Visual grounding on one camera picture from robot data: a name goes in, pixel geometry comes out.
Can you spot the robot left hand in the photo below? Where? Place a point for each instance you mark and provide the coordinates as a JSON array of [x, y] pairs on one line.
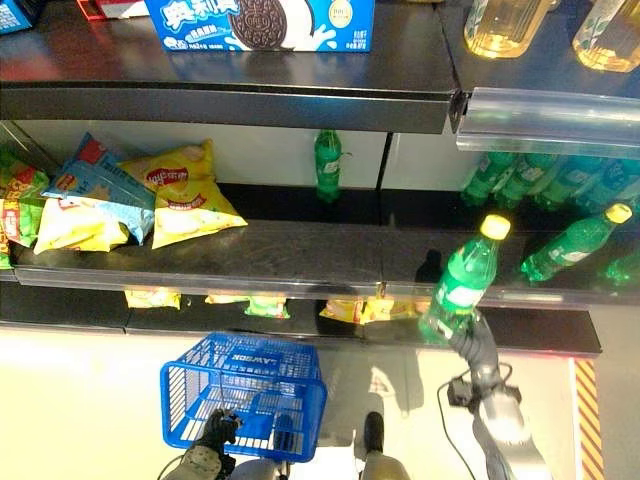
[[219, 429]]

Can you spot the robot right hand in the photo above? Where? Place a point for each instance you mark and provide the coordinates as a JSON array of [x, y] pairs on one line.
[[480, 345]]

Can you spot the green Sprite bottle yellow cap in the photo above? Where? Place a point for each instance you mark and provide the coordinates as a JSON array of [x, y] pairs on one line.
[[570, 252], [465, 280]]

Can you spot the blue plastic shopping basket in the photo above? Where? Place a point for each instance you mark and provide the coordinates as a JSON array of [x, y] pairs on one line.
[[295, 365]]

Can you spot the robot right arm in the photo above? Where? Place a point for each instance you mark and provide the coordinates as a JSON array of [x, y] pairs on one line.
[[505, 425]]

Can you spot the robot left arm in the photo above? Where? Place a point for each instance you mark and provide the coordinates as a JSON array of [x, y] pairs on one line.
[[200, 462]]

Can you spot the robot left leg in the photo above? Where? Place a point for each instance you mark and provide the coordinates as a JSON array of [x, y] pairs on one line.
[[257, 471]]

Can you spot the robot leg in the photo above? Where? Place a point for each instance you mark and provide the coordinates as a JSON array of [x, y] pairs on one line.
[[257, 471], [382, 467]]

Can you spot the black low shelf board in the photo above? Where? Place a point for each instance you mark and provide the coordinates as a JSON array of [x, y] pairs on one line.
[[540, 330]]

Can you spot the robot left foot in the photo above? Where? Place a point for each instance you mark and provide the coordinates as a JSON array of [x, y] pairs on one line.
[[284, 430]]

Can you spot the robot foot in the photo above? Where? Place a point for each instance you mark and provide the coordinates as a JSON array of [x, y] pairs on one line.
[[284, 430], [374, 430]]

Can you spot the yellow snack bag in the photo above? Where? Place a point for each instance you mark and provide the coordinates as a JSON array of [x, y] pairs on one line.
[[387, 307], [222, 299], [342, 310], [152, 298]]

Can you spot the yellow red striped floor tape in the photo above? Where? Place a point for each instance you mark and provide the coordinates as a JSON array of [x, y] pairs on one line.
[[586, 420]]

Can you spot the green snack bag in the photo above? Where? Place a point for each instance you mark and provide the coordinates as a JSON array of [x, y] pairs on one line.
[[267, 306]]

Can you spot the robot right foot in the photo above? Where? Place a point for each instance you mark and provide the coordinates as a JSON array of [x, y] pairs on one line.
[[374, 430]]

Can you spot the robot right leg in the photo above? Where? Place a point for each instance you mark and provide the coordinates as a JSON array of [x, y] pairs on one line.
[[382, 467]]

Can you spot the yellow Lay's chips bag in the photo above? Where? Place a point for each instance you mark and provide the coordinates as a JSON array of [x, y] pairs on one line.
[[190, 200]]

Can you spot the pale yellow chips bag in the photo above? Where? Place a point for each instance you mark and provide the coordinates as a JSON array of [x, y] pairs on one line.
[[75, 227]]

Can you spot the blue chips bag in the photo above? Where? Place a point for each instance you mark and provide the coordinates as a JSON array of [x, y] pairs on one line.
[[100, 180]]

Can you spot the green and red chips bag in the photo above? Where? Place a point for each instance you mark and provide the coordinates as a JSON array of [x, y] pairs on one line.
[[15, 225]]

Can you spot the yellow cooking oil bottle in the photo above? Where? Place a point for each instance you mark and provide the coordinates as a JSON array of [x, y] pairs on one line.
[[607, 37], [500, 25]]

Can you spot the blue Oreo cookie box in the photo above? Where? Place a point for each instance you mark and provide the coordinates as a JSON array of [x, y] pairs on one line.
[[200, 25]]

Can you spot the red snack box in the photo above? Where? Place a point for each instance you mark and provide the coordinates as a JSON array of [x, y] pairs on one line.
[[107, 6]]

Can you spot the blue snack box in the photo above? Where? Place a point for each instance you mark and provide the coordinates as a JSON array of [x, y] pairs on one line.
[[12, 12]]

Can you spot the black shelf with clear rail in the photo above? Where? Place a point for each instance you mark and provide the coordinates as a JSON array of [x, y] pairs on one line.
[[300, 250]]

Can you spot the black shelf upright post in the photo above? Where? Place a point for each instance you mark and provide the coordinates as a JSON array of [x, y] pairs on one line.
[[386, 160]]

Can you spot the clear plastic price rail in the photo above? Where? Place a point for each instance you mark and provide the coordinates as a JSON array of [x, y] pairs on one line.
[[545, 122]]

